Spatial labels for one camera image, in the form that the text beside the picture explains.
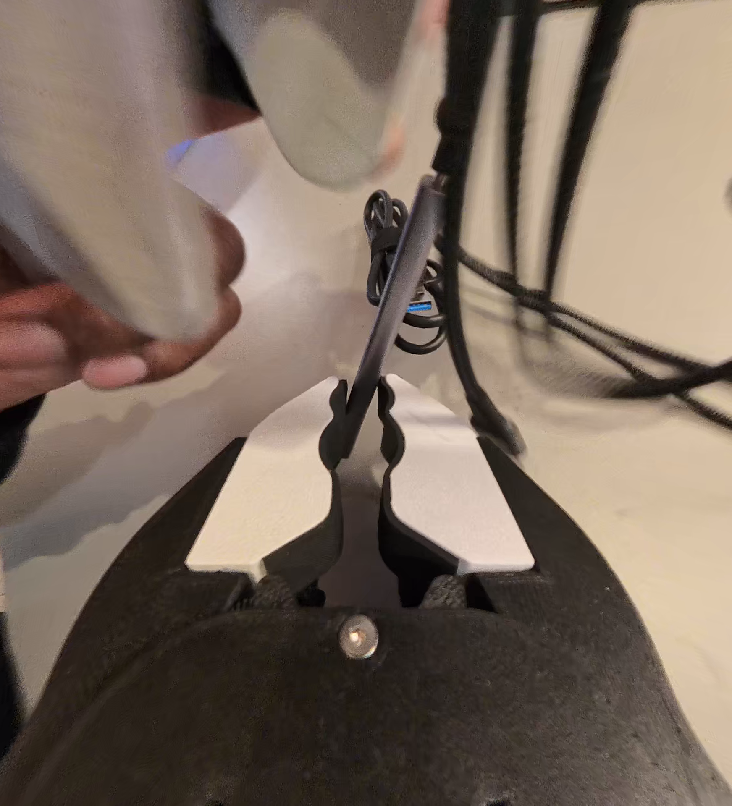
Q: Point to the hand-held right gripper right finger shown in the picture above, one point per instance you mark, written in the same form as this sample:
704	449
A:
454	497

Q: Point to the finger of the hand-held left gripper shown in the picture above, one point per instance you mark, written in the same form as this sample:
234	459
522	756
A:
340	101

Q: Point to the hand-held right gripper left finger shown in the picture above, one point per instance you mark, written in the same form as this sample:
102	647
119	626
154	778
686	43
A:
265	497

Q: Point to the person's left hand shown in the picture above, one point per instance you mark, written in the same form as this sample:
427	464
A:
38	340

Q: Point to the slim grey usb hub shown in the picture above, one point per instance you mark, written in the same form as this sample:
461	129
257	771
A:
397	296

